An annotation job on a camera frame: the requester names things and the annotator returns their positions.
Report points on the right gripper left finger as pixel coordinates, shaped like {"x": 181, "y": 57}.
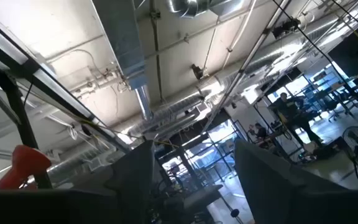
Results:
{"x": 135, "y": 186}

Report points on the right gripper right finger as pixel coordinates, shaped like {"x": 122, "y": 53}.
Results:
{"x": 266, "y": 186}

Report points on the person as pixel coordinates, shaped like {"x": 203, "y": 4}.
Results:
{"x": 259, "y": 132}
{"x": 291, "y": 112}

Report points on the black side desk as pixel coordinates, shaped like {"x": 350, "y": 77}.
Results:
{"x": 200, "y": 196}

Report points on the red desk lamp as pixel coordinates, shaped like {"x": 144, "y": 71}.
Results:
{"x": 23, "y": 165}

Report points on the overhead LED light bar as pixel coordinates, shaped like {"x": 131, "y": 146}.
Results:
{"x": 57, "y": 90}

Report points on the round silver air duct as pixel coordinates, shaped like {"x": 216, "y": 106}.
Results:
{"x": 259, "y": 62}

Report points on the black aluminium rig frame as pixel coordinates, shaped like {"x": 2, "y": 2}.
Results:
{"x": 23, "y": 124}

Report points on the rectangular metal air duct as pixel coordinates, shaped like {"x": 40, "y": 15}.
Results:
{"x": 120, "y": 37}

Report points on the black overhead camera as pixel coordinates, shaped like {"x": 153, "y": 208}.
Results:
{"x": 286, "y": 28}

